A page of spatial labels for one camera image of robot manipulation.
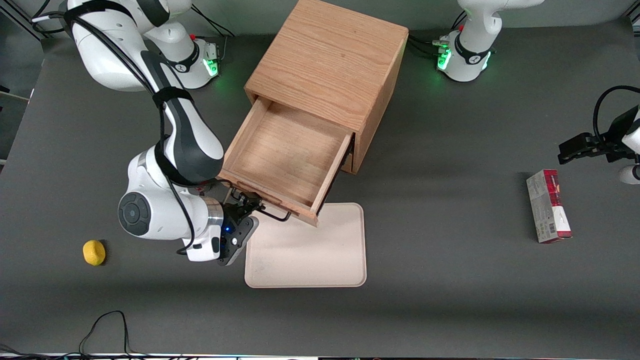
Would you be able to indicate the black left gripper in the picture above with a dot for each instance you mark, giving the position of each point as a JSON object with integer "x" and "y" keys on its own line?
{"x": 616, "y": 131}

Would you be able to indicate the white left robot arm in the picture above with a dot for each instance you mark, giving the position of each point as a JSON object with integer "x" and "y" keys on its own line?
{"x": 472, "y": 30}

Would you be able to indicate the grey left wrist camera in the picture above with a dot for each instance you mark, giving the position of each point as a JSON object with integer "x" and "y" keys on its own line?
{"x": 629, "y": 174}

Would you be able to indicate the grey and red carton box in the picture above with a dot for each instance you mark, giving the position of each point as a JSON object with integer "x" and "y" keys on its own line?
{"x": 547, "y": 207}

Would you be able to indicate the black aluminium frame rail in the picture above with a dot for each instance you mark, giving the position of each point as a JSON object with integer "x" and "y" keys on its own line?
{"x": 632, "y": 14}
{"x": 27, "y": 27}

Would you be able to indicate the wooden drawer with shelf interior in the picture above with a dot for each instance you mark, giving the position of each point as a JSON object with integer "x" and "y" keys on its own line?
{"x": 285, "y": 155}

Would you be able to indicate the oak wooden drawer cabinet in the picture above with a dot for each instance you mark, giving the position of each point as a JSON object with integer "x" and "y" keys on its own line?
{"x": 332, "y": 55}

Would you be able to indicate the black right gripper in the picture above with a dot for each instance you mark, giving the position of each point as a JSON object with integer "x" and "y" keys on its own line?
{"x": 236, "y": 207}

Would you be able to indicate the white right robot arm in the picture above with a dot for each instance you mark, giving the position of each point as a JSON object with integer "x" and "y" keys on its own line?
{"x": 165, "y": 210}

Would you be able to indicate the beige plastic tray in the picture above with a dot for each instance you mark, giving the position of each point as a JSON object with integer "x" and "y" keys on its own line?
{"x": 310, "y": 250}

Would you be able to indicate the yellow lemon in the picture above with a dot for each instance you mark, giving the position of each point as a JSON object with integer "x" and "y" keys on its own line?
{"x": 93, "y": 252}

